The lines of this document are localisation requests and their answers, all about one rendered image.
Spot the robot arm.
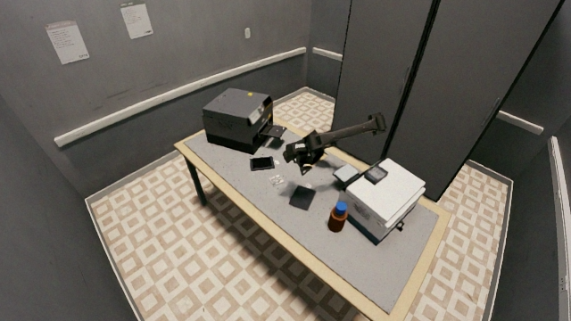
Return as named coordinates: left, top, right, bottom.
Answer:
left=283, top=112, right=387, bottom=163

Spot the white multi-well plate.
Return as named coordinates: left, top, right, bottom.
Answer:
left=334, top=164, right=358, bottom=182

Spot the brown bottle with blue cap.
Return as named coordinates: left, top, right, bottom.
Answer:
left=327, top=202, right=348, bottom=233

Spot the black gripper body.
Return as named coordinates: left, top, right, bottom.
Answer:
left=296, top=152, right=311, bottom=170

